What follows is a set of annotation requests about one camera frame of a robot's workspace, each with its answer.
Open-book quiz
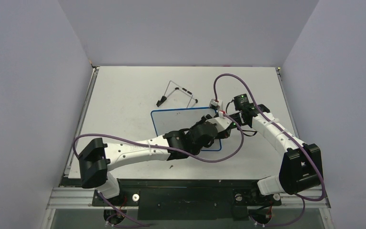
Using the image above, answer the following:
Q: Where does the blue framed whiteboard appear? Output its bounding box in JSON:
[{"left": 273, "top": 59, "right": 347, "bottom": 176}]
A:
[{"left": 151, "top": 107, "right": 216, "bottom": 136}]

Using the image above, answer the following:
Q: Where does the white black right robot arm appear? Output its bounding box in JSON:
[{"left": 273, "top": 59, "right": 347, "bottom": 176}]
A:
[{"left": 231, "top": 94, "right": 323, "bottom": 204}]

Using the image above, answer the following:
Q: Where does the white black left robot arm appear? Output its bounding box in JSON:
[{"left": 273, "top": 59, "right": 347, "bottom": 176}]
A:
[{"left": 78, "top": 118, "right": 221, "bottom": 205}]

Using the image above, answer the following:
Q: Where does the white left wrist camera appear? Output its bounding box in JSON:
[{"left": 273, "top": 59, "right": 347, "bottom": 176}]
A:
[{"left": 207, "top": 111, "right": 235, "bottom": 133}]

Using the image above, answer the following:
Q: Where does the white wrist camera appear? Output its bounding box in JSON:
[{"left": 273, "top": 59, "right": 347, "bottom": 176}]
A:
[
  {"left": 207, "top": 111, "right": 235, "bottom": 133},
  {"left": 209, "top": 99, "right": 224, "bottom": 111}
]

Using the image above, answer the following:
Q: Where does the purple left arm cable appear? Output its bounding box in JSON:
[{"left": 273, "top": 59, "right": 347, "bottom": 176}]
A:
[{"left": 72, "top": 111, "right": 245, "bottom": 164}]

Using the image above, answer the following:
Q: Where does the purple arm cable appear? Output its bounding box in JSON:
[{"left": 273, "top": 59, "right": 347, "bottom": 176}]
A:
[
  {"left": 213, "top": 73, "right": 325, "bottom": 202},
  {"left": 72, "top": 111, "right": 245, "bottom": 164}
]

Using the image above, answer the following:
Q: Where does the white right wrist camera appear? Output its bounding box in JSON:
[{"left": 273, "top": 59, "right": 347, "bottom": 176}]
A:
[{"left": 209, "top": 99, "right": 224, "bottom": 111}]

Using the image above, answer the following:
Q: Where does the wire whiteboard stand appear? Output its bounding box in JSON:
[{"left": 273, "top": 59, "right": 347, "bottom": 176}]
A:
[{"left": 156, "top": 80, "right": 199, "bottom": 108}]

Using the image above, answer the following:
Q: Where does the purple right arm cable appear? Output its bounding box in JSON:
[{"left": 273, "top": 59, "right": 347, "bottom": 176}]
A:
[{"left": 213, "top": 73, "right": 325, "bottom": 202}]

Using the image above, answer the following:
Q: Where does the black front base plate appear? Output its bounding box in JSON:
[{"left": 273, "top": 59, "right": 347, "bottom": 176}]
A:
[{"left": 108, "top": 179, "right": 282, "bottom": 220}]

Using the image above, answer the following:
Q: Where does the aluminium table edge rail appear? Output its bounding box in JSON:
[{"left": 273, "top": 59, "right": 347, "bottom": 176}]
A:
[{"left": 63, "top": 66, "right": 100, "bottom": 177}]

